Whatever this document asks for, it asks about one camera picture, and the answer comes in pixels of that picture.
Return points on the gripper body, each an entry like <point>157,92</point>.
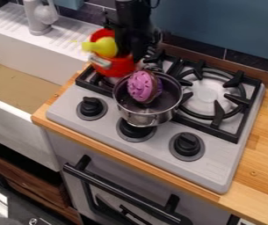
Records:
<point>134,35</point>

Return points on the red container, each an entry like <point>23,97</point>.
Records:
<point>118,66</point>

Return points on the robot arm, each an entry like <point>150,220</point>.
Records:
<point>132,7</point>

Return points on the yellow toy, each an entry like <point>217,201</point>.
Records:
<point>105,47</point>

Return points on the purple toy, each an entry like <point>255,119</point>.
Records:
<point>142,86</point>

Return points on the silver pot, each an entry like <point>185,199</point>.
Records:
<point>151,112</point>

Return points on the tap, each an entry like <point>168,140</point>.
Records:
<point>40,17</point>

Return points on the toy sink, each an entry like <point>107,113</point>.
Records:
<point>18,88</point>

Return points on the toy stove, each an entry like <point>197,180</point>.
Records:
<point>214,158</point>

